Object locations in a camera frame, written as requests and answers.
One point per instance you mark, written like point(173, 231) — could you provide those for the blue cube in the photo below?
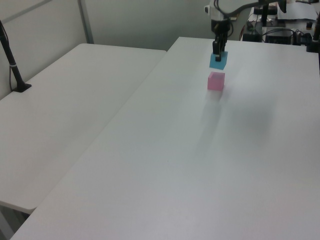
point(223, 63)

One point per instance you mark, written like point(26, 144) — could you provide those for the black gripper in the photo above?
point(220, 26)

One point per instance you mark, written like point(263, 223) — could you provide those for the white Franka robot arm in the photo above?
point(216, 10)

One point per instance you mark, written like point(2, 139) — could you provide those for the black device on shelf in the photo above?
point(265, 10)

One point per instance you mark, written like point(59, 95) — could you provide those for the pink cube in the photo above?
point(215, 82)

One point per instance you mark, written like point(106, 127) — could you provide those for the grey metal partition post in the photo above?
point(86, 22)

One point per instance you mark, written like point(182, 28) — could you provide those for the small black box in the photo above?
point(251, 37)

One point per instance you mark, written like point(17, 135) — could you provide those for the black camera pole with base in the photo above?
point(13, 70)

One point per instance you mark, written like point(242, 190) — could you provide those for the black camera stand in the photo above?
point(315, 37)

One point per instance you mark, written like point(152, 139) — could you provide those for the white paper sheet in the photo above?
point(297, 11)

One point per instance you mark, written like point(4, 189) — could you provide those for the black electronics box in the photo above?
point(278, 37)

